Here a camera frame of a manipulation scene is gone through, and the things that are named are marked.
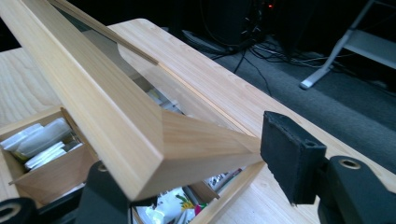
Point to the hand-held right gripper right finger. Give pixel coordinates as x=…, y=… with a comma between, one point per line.
x=289, y=155

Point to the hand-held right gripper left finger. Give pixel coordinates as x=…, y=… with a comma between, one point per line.
x=102, y=199

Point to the wooden compartment box with window lid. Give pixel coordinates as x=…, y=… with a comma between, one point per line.
x=124, y=124

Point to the grey flat stand foot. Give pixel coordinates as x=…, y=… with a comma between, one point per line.
x=202, y=42

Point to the white metal stand frame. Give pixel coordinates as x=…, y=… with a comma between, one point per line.
x=364, y=43

